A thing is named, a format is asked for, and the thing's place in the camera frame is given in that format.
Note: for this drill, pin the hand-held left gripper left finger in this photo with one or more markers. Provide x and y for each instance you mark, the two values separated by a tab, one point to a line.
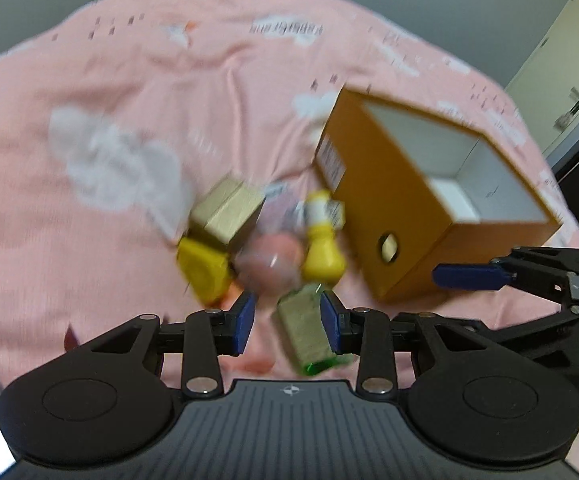
243	325

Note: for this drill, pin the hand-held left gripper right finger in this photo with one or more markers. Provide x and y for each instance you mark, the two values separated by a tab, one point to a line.
330	322

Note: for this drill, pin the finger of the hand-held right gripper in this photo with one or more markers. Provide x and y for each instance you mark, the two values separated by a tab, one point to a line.
534	327
469	276

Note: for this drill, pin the green bottle with tan label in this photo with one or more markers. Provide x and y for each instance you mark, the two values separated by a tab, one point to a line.
307	330

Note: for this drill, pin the orange cardboard box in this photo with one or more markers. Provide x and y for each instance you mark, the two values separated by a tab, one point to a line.
409	200

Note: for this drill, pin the pink round container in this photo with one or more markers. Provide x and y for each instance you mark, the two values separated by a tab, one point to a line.
269	267

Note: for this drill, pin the yellow duck-shaped bottle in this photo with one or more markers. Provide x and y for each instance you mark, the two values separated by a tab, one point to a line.
322	250

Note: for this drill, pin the small tan cardboard box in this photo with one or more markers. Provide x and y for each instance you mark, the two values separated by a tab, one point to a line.
229	210

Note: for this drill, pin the clear plastic packet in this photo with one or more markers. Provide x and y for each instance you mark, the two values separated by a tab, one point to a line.
284	210

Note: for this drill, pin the cream door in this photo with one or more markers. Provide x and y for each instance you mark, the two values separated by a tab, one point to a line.
564	60

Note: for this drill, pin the pink printed blanket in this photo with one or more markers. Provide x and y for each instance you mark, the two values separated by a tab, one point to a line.
119	110

